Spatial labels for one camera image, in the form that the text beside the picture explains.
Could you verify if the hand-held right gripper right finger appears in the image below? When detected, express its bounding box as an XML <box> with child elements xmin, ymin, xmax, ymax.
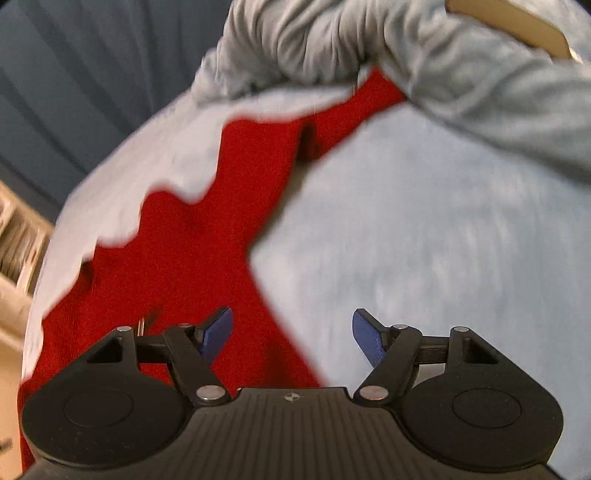
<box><xmin>352</xmin><ymin>308</ymin><xmax>504</xmax><ymax>408</ymax></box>

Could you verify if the grey-blue crumpled cloth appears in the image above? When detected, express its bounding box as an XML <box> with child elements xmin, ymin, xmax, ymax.
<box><xmin>191</xmin><ymin>0</ymin><xmax>591</xmax><ymax>185</ymax></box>

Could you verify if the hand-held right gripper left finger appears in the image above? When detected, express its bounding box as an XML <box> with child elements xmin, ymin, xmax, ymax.
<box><xmin>82</xmin><ymin>305</ymin><xmax>235</xmax><ymax>408</ymax></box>

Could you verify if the tan wooden board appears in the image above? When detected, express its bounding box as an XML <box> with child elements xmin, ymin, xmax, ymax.
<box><xmin>445</xmin><ymin>0</ymin><xmax>574</xmax><ymax>61</ymax></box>

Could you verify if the red garment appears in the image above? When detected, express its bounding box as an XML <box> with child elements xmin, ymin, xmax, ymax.
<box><xmin>17</xmin><ymin>65</ymin><xmax>408</xmax><ymax>476</ymax></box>

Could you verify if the light blue blanket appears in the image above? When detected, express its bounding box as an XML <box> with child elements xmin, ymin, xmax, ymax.
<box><xmin>18</xmin><ymin>78</ymin><xmax>591</xmax><ymax>391</ymax></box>

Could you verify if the white shelf unit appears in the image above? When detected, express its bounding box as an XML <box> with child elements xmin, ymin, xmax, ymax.
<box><xmin>0</xmin><ymin>180</ymin><xmax>57</xmax><ymax>296</ymax></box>

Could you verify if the dark blue curtain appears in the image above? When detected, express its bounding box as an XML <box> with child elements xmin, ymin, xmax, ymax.
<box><xmin>0</xmin><ymin>0</ymin><xmax>236</xmax><ymax>220</ymax></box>

